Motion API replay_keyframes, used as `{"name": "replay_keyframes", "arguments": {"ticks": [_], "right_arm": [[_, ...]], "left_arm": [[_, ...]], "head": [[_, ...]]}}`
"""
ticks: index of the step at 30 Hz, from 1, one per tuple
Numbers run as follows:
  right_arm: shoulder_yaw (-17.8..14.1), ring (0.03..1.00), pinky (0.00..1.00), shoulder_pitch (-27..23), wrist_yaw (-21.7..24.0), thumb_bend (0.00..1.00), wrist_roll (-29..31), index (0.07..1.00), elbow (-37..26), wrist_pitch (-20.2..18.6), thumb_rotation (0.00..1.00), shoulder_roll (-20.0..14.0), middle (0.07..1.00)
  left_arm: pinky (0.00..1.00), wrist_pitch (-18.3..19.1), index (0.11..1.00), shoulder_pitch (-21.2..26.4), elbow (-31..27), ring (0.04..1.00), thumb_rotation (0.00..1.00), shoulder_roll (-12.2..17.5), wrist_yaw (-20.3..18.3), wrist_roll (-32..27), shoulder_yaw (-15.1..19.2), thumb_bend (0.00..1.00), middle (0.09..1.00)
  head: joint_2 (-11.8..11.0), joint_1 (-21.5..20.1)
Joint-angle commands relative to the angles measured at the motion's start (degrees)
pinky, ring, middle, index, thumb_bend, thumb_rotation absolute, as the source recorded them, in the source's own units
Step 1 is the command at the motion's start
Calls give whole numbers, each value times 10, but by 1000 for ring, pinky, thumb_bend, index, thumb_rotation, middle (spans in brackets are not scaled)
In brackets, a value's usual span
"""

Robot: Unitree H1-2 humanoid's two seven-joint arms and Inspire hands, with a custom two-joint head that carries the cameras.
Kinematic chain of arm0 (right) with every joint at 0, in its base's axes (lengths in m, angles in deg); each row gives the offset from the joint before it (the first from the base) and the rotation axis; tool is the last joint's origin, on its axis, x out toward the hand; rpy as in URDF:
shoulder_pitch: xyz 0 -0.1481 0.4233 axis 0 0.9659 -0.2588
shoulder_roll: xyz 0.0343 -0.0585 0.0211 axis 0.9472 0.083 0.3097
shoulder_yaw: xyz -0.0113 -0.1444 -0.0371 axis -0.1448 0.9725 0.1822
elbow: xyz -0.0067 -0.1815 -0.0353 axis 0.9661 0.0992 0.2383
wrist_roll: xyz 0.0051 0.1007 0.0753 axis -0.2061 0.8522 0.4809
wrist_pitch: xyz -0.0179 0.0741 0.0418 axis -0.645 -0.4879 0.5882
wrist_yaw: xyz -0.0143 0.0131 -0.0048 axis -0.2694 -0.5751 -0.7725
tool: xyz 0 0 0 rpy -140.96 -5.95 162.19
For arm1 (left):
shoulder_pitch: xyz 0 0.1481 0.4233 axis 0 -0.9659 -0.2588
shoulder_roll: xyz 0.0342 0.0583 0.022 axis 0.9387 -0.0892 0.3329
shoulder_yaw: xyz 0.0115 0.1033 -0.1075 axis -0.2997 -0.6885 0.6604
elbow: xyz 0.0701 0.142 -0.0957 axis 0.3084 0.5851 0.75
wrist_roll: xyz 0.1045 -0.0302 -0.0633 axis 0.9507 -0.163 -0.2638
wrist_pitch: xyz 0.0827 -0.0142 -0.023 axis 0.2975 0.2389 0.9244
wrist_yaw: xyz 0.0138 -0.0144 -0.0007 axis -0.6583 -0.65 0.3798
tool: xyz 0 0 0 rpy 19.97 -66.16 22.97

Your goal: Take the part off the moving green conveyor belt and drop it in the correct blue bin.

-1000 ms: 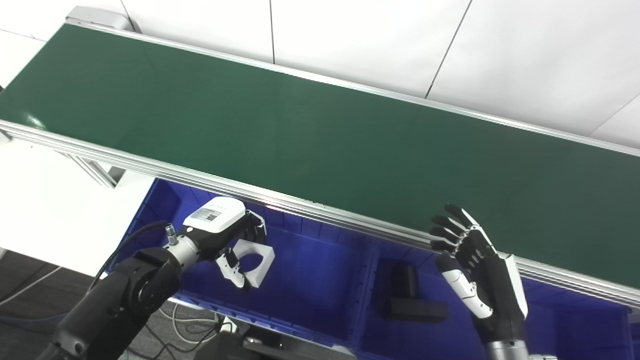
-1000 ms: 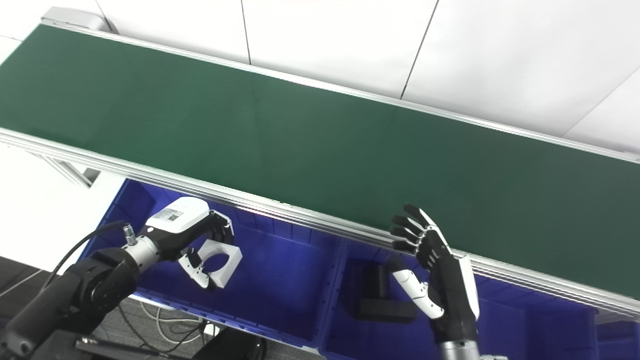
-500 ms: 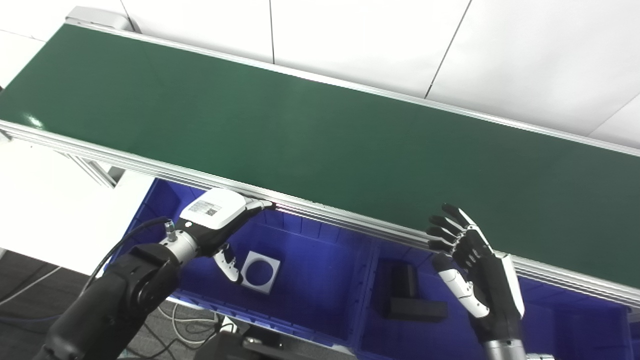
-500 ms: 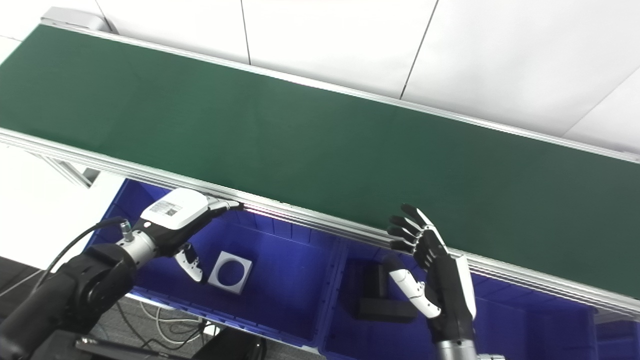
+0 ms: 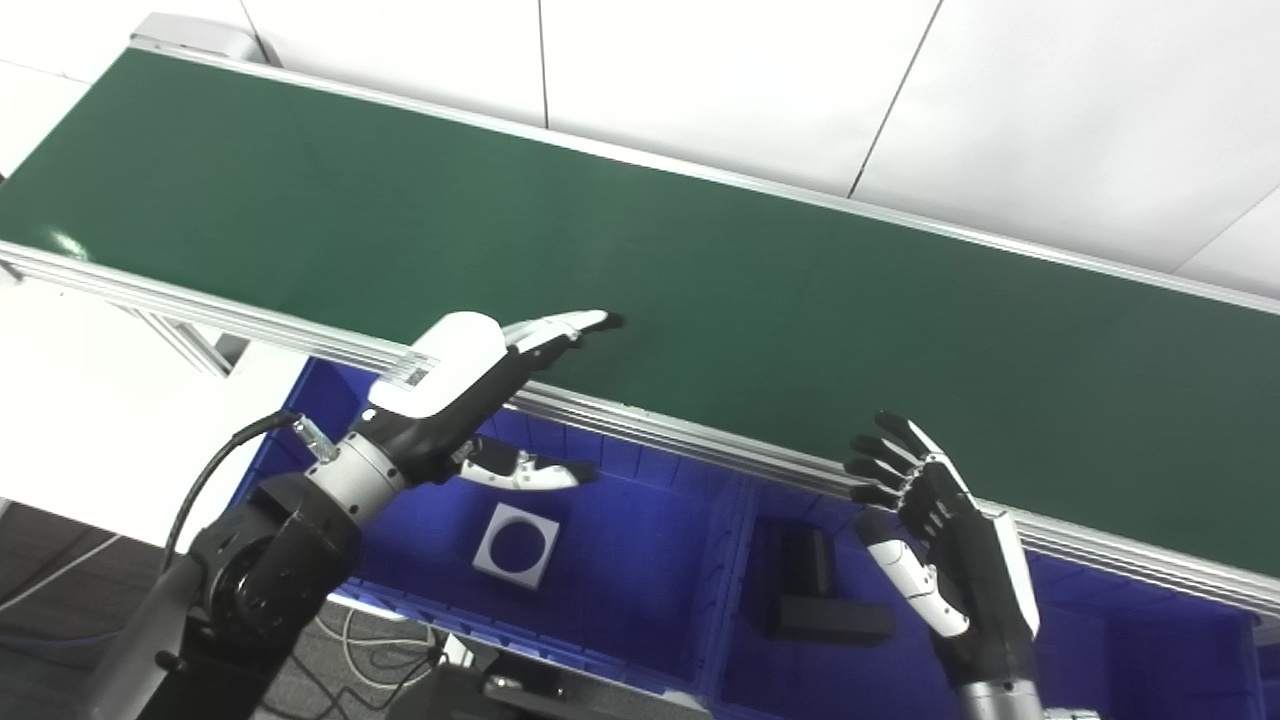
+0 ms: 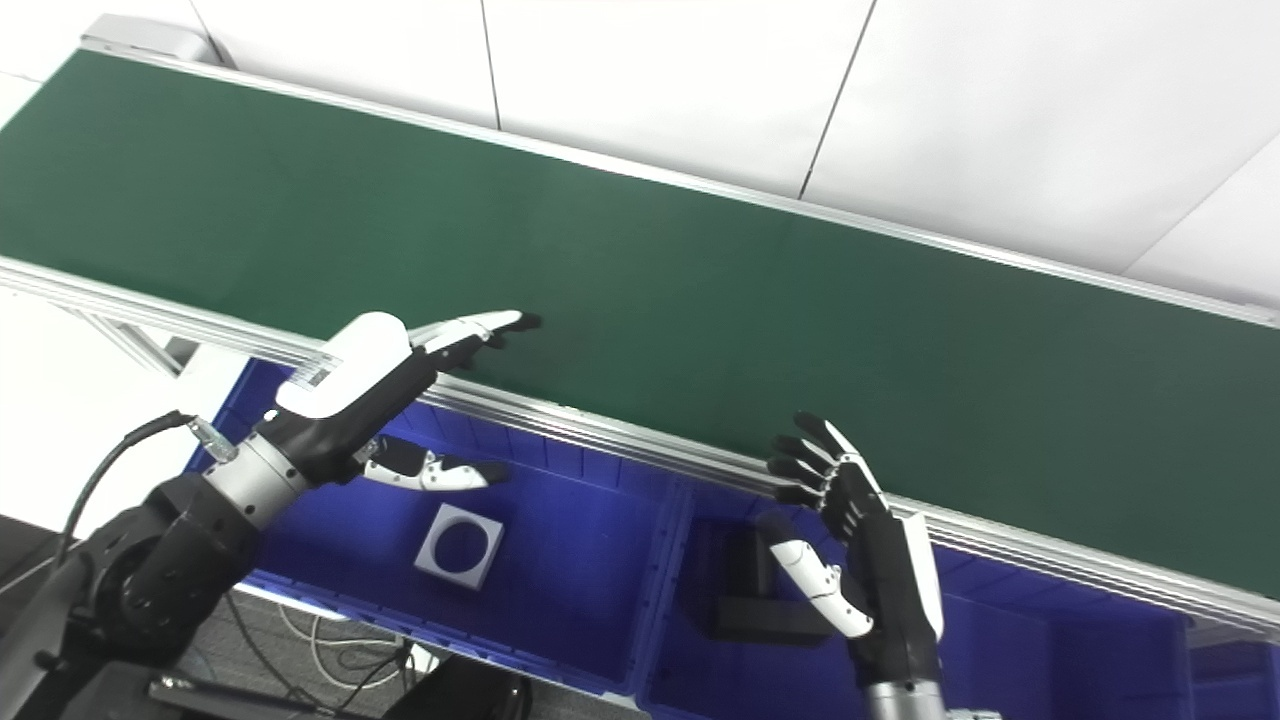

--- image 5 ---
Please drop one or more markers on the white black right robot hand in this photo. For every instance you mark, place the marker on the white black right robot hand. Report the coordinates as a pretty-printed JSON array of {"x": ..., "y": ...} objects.
[{"x": 975, "y": 580}]

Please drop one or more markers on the aluminium conveyor leg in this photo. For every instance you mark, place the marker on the aluminium conveyor leg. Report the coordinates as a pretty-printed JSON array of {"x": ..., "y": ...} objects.
[{"x": 195, "y": 345}]

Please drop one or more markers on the white square part with hole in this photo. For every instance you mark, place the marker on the white square part with hole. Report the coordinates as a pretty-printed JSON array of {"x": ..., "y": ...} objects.
[{"x": 490, "y": 565}]

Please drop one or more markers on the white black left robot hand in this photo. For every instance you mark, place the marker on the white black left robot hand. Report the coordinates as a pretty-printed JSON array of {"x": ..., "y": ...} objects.
[{"x": 440, "y": 380}]

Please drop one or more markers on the black angled part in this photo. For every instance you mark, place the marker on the black angled part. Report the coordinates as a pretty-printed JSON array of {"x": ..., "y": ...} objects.
[{"x": 830, "y": 620}]

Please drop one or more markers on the green conveyor belt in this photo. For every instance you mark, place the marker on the green conveyor belt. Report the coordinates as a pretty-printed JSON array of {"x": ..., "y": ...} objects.
[
  {"x": 650, "y": 425},
  {"x": 700, "y": 300}
]

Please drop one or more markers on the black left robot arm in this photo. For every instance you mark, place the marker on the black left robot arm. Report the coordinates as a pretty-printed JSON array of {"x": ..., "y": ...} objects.
[{"x": 270, "y": 570}]

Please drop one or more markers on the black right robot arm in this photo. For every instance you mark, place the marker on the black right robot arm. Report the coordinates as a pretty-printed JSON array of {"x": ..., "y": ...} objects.
[{"x": 1000, "y": 700}]

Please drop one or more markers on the black robot torso part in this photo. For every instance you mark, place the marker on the black robot torso part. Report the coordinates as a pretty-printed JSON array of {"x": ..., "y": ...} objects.
[{"x": 520, "y": 695}]

